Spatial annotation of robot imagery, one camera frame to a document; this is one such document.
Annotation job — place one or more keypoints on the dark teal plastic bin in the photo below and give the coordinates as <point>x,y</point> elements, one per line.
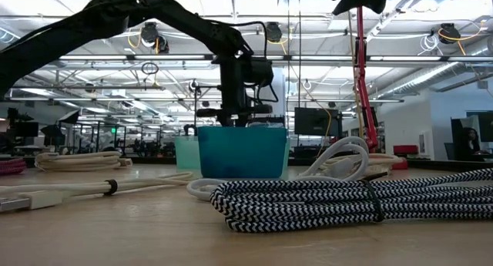
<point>242,154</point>

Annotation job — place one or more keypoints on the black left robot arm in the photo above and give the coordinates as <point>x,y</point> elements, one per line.
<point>77,31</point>

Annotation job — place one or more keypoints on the light teal plastic bin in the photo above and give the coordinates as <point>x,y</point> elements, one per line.
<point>186,154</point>

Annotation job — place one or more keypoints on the red background box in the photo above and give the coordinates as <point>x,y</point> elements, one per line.
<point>405,149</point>

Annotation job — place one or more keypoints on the black table frame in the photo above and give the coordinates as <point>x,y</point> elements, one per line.
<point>447,165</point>

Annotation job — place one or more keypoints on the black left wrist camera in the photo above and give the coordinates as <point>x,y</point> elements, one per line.
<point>262,71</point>

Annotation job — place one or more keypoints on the black background monitor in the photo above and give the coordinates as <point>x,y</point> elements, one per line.
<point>316,121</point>

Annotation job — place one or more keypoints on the dark background workstation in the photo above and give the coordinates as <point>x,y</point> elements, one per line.
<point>23,129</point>

